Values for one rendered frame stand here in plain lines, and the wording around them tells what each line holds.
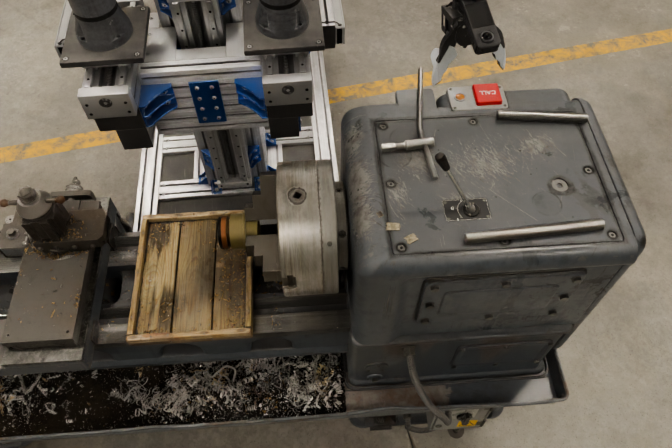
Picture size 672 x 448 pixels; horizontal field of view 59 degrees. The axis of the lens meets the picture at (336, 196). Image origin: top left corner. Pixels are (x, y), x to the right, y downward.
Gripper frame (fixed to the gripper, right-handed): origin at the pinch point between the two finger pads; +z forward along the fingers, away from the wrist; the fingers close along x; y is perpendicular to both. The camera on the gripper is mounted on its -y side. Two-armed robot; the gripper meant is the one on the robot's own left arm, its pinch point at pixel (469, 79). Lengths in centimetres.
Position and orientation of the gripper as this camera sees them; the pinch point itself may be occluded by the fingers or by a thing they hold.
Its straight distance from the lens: 127.5
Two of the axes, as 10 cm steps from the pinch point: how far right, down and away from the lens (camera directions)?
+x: -9.7, 2.4, -0.9
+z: 1.1, 7.2, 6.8
